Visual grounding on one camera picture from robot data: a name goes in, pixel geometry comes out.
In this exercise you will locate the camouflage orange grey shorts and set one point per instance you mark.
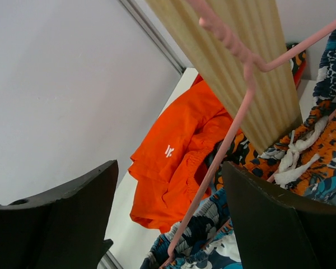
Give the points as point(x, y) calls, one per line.
point(297, 60)

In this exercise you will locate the wooden clothes rack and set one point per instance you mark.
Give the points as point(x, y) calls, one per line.
point(275, 108)

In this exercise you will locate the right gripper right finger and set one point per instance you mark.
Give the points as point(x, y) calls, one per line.
point(275, 228)

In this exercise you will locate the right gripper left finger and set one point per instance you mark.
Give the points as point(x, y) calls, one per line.
point(63, 227)

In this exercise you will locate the blue orange patterned shorts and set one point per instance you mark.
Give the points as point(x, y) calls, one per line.
point(302, 162)

